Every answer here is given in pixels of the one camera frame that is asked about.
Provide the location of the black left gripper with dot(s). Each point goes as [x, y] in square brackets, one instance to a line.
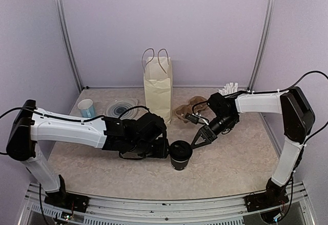
[161, 152]

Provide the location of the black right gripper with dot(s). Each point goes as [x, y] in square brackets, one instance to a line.
[211, 138]

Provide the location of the brown cardboard cup carrier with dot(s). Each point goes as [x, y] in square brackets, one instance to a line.
[195, 104]

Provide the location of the cream paper takeout bag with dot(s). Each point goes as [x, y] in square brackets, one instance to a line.
[158, 82]

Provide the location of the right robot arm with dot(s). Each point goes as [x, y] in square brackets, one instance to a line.
[291, 103]

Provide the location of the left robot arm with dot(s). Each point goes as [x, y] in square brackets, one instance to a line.
[145, 137]

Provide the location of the white wrapped straws bundle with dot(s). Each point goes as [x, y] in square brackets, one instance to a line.
[229, 88]

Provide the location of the blue translucent cup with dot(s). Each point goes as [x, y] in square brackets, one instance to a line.
[86, 108]

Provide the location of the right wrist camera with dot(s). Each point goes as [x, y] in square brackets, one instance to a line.
[196, 119]

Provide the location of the aluminium front frame rail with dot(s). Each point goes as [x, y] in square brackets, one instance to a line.
[108, 210]

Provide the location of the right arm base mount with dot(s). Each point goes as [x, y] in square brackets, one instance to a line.
[260, 201]

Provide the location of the right aluminium frame post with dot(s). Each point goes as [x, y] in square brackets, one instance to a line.
[262, 43]

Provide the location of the aluminium frame post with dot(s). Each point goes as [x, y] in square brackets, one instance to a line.
[262, 43]
[67, 43]

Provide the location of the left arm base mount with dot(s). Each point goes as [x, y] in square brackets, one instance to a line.
[68, 201]

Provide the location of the left aluminium frame post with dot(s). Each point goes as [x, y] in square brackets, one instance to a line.
[67, 43]

